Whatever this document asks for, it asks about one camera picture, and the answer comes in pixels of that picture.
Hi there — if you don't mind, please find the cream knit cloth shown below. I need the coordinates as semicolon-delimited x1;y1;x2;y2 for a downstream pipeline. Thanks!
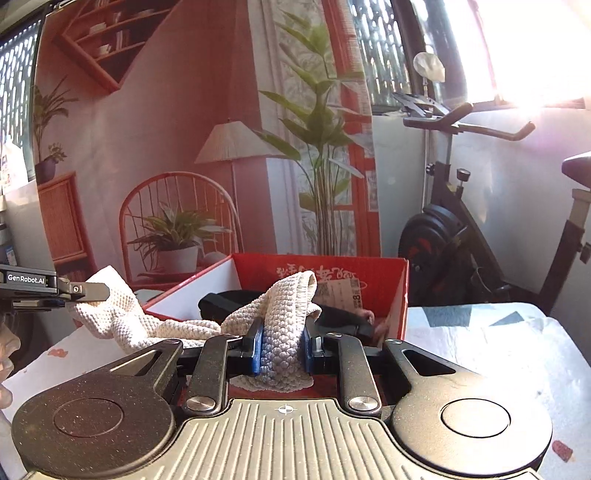
69;265;324;393

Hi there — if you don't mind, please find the white fabric cover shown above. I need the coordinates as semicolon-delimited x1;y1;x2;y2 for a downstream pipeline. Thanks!
412;52;447;85

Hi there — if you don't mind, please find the person's left hand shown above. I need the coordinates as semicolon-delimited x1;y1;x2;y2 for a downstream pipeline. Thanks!
0;314;21;409

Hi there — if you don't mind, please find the red strawberry print cardboard box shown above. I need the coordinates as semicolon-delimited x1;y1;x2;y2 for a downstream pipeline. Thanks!
141;252;410;400

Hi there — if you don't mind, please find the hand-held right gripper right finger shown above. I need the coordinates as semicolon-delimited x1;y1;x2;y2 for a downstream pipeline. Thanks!
302;323;467;411

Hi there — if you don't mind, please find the black eye mask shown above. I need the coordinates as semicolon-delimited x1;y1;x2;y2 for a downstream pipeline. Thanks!
198;291;376;344

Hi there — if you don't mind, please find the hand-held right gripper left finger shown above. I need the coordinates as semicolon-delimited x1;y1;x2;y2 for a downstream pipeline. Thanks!
108;318;265;414

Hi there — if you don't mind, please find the white panel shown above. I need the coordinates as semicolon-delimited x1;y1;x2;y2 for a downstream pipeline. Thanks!
0;182;56;278

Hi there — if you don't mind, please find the window with metal grille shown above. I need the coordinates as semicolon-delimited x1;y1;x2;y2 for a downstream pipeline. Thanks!
0;32;41;153

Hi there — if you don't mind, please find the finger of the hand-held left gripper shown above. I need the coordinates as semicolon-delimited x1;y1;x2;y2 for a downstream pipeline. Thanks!
56;281;112;305
11;298;77;311

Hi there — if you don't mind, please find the black exercise bike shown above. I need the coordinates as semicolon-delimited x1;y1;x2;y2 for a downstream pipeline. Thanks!
392;91;591;315

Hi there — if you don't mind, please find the white printed tablecloth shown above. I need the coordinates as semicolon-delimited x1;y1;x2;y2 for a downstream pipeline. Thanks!
0;302;591;480

